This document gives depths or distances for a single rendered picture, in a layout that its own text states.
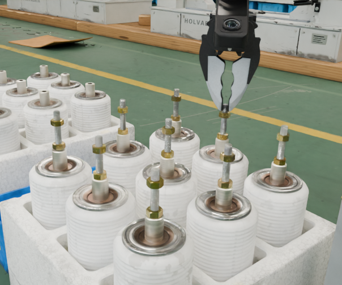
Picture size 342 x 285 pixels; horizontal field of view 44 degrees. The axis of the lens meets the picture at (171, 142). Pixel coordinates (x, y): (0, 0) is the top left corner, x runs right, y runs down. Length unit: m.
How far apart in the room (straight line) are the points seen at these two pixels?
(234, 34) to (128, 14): 3.33
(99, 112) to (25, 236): 0.44
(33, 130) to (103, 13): 2.81
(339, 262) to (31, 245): 0.41
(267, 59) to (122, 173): 2.04
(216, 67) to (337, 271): 0.34
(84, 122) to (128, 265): 0.59
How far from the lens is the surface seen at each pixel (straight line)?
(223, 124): 0.71
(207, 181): 0.71
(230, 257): 0.58
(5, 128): 0.93
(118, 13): 3.82
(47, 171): 0.67
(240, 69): 0.68
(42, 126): 0.97
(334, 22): 2.63
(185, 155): 0.78
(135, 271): 0.49
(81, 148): 0.99
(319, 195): 1.20
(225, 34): 0.59
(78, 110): 1.03
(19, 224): 0.70
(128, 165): 0.71
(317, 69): 2.54
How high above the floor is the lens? 0.55
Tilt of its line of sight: 22 degrees down
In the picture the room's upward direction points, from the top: 2 degrees clockwise
